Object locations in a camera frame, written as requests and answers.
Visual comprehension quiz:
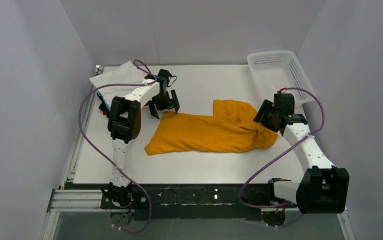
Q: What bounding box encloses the yellow t shirt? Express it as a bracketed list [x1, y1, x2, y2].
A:
[145, 99, 278, 155]

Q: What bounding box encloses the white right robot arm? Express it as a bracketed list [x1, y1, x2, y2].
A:
[253, 91, 350, 214]

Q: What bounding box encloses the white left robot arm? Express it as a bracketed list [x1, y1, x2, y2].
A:
[102, 69, 180, 208]

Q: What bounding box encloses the white plastic basket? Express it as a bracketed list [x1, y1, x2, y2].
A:
[247, 50, 316, 101]

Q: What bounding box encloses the white folded t shirt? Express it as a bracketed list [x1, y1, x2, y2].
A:
[89, 61, 146, 104]

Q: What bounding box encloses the black folded t shirt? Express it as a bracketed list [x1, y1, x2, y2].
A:
[99, 102, 110, 116]

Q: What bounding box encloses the cyan folded t shirt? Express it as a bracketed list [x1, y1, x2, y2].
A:
[96, 92, 104, 103]

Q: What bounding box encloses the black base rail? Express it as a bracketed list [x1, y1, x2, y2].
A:
[62, 183, 298, 221]

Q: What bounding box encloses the aluminium table frame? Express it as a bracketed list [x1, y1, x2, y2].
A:
[40, 65, 105, 240]

